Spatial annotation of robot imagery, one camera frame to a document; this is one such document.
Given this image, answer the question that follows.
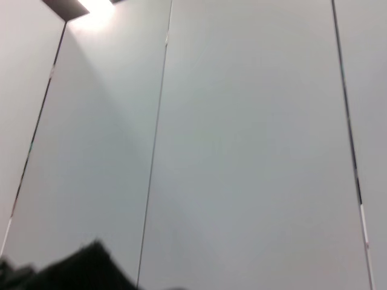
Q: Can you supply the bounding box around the black bag with brown handles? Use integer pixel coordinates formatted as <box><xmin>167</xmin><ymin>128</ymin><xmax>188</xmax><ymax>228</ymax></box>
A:
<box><xmin>0</xmin><ymin>239</ymin><xmax>138</xmax><ymax>290</ymax></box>

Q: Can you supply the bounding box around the ceiling light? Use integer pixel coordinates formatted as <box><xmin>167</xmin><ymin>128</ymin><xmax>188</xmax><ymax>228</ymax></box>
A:
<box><xmin>68</xmin><ymin>0</ymin><xmax>117</xmax><ymax>31</ymax></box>

